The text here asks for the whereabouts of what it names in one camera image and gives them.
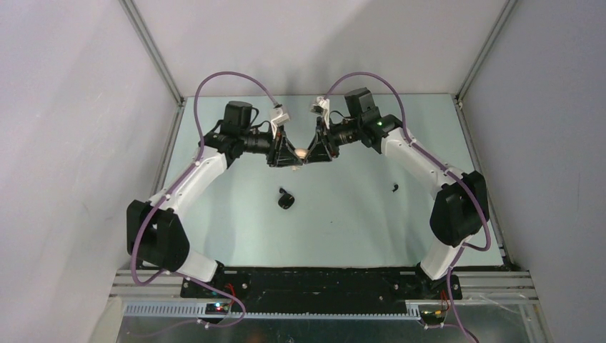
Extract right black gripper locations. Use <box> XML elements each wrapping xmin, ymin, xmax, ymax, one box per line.
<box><xmin>304</xmin><ymin>116</ymin><xmax>362</xmax><ymax>164</ymax></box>

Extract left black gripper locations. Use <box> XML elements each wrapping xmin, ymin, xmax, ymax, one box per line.
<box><xmin>239</xmin><ymin>122</ymin><xmax>303</xmax><ymax>169</ymax></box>

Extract beige earbud charging case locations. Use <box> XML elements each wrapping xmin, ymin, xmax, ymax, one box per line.
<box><xmin>294</xmin><ymin>148</ymin><xmax>309</xmax><ymax>159</ymax></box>

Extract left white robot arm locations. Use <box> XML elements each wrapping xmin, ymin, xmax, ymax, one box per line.
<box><xmin>126</xmin><ymin>101</ymin><xmax>302</xmax><ymax>298</ymax></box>

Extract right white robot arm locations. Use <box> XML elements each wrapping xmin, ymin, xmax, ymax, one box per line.
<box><xmin>304</xmin><ymin>88</ymin><xmax>492</xmax><ymax>299</ymax></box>

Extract black earbud charging case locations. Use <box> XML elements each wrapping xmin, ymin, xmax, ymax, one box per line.
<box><xmin>278</xmin><ymin>188</ymin><xmax>295</xmax><ymax>209</ymax></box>

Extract left controller board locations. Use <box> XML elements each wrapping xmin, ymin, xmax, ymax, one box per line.
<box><xmin>204</xmin><ymin>302</ymin><xmax>231</xmax><ymax>316</ymax></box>

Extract controller board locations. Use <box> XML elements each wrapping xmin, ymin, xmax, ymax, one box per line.
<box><xmin>204</xmin><ymin>302</ymin><xmax>231</xmax><ymax>316</ymax></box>
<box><xmin>420</xmin><ymin>310</ymin><xmax>445</xmax><ymax>326</ymax></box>

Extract right controller board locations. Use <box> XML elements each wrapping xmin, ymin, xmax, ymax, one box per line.
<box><xmin>420</xmin><ymin>310</ymin><xmax>445</xmax><ymax>326</ymax></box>

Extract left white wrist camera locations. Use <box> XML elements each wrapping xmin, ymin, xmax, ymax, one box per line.
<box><xmin>269</xmin><ymin>104</ymin><xmax>290</xmax><ymax>138</ymax></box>

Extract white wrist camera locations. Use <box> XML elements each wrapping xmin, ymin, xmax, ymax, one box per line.
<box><xmin>309</xmin><ymin>96</ymin><xmax>330</xmax><ymax>129</ymax></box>
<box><xmin>269</xmin><ymin>104</ymin><xmax>290</xmax><ymax>138</ymax></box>

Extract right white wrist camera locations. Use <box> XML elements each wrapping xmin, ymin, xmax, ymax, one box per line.
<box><xmin>309</xmin><ymin>96</ymin><xmax>330</xmax><ymax>129</ymax></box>

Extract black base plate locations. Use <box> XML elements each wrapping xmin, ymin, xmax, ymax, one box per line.
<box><xmin>180</xmin><ymin>266</ymin><xmax>462</xmax><ymax>314</ymax></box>

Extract grey slotted cable duct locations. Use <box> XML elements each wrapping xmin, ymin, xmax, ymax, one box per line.
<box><xmin>124</xmin><ymin>302</ymin><xmax>421</xmax><ymax>320</ymax></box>

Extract left aluminium frame post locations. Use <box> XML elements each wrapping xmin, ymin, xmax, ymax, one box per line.
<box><xmin>118</xmin><ymin>0</ymin><xmax>184</xmax><ymax>106</ymax></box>

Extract aluminium frame post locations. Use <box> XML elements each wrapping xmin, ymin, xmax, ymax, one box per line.
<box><xmin>455</xmin><ymin>0</ymin><xmax>519</xmax><ymax>102</ymax></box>
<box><xmin>118</xmin><ymin>0</ymin><xmax>184</xmax><ymax>106</ymax></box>

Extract right aluminium frame post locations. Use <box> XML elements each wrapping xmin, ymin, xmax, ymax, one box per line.
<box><xmin>455</xmin><ymin>0</ymin><xmax>519</xmax><ymax>102</ymax></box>

